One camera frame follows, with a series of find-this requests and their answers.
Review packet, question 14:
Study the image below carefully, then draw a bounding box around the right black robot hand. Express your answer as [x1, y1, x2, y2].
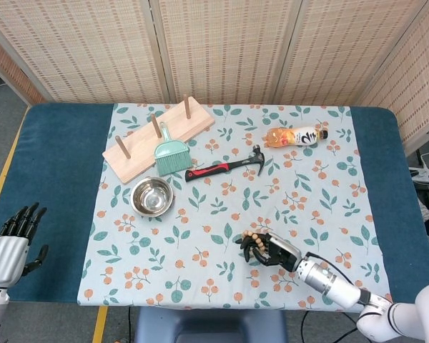
[235, 231, 303, 273]

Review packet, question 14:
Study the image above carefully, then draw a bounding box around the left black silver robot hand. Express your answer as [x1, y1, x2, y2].
[0, 202, 49, 287]

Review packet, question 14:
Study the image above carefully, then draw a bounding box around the wooden bead bracelet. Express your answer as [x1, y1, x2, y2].
[243, 231, 271, 264]

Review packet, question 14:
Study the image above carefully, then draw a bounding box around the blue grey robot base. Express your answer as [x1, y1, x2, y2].
[134, 306, 289, 343]

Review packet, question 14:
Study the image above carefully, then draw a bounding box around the teal hand brush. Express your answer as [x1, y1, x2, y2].
[154, 121, 193, 177]

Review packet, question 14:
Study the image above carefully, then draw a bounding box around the floral leaf print tablecloth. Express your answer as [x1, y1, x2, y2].
[77, 102, 395, 310]

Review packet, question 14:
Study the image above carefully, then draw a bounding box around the black red claw hammer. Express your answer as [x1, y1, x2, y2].
[184, 144, 266, 184]

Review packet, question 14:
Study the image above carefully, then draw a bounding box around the dark teal table cover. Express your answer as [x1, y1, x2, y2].
[0, 102, 429, 314]

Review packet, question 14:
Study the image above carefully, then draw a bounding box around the orange drink plastic bottle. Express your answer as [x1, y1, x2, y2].
[265, 124, 329, 150]

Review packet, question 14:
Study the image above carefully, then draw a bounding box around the stainless steel bowl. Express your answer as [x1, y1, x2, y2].
[130, 176, 174, 218]

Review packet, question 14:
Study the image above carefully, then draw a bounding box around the white floor stand base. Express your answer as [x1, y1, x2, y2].
[409, 149, 429, 184]

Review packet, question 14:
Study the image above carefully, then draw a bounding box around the wooden board with three pegs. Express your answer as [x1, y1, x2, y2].
[102, 94, 216, 185]

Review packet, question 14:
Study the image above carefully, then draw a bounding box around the woven folding screen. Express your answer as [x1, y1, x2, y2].
[0, 0, 429, 158]

